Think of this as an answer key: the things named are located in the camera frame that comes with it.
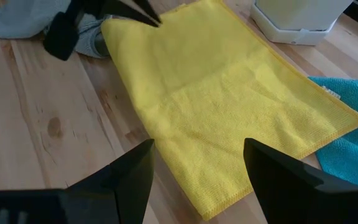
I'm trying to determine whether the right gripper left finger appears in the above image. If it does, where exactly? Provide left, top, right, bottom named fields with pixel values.
left=0, top=138, right=156, bottom=224

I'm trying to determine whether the light blue microfiber towel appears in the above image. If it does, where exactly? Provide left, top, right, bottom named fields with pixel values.
left=308, top=77, right=358, bottom=190

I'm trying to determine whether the grey microfiber towel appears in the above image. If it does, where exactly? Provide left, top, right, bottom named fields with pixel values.
left=0, top=0, right=110, bottom=60

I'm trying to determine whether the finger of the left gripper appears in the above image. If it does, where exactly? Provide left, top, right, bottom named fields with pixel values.
left=99, top=0, right=160, bottom=29
left=132, top=0, right=163, bottom=26

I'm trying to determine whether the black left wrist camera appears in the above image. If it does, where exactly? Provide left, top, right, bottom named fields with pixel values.
left=43, top=0, right=81, bottom=62

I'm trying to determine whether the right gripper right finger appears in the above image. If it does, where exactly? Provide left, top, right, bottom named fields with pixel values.
left=243, top=138, right=358, bottom=224

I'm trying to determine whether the yellow microfiber towel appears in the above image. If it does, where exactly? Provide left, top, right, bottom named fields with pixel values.
left=100, top=0, right=358, bottom=222

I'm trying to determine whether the white hexagonal plant pot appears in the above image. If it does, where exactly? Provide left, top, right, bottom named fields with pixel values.
left=254, top=0, right=354, bottom=32

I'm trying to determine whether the white pot saucer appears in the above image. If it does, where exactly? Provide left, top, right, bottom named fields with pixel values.
left=249, top=3, right=343, bottom=46

